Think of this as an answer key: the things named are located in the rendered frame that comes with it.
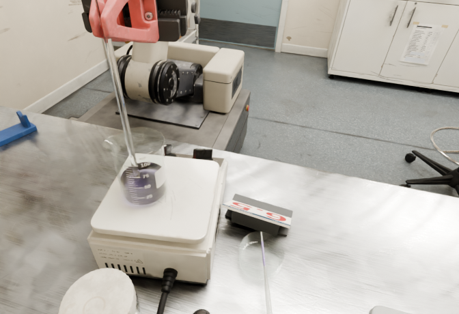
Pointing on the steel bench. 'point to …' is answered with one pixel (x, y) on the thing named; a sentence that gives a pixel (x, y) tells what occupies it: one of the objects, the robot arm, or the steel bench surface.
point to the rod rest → (25, 127)
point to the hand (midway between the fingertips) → (102, 24)
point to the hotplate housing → (162, 251)
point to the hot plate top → (188, 231)
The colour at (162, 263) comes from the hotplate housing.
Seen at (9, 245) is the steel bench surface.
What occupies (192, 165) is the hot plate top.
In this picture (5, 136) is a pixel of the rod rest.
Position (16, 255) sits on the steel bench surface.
